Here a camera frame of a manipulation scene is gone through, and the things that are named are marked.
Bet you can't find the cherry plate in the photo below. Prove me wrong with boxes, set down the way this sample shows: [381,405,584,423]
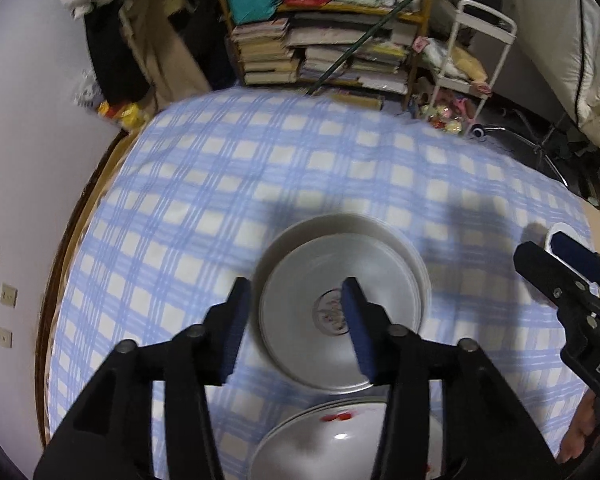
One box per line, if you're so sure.
[247,398,444,480]

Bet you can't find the small patterned bowl with emblem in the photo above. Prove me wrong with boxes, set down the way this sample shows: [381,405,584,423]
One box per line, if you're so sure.
[259,233,431,394]

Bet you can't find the large white bowl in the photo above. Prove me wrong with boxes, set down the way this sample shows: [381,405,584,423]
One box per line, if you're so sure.
[251,212,432,336]

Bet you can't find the person's right hand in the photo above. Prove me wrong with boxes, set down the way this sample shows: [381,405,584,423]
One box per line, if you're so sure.
[556,389,600,464]

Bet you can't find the cream recliner chair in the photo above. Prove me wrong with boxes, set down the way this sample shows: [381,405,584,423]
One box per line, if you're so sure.
[515,0,600,149]

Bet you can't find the white utility cart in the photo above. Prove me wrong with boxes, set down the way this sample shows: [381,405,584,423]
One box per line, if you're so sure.
[413,0,517,134]

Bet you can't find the blue plaid tablecloth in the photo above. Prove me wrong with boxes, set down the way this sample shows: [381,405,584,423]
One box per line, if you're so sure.
[48,88,593,479]

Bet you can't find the dark green pole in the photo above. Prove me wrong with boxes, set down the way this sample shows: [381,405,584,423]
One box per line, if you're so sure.
[306,0,414,96]

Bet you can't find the wooden shelf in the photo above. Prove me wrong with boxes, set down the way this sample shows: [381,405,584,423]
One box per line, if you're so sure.
[220,0,431,99]

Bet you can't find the yellow toy bag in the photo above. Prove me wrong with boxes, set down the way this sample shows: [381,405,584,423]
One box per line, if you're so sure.
[73,70,149,132]

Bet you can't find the stack of books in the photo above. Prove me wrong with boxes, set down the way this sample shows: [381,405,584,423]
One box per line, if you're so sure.
[230,18,300,86]

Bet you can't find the beige coat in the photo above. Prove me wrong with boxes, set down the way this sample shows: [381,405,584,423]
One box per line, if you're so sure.
[119,0,211,113]

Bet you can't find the lower wall socket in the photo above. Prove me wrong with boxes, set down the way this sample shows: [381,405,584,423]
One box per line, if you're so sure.
[0,327,12,349]

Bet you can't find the wall socket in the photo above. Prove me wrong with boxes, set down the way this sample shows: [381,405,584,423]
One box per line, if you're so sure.
[0,283,18,308]
[0,327,12,349]

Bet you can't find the upper wall socket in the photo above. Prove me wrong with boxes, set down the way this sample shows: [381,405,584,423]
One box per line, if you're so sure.
[0,283,18,308]

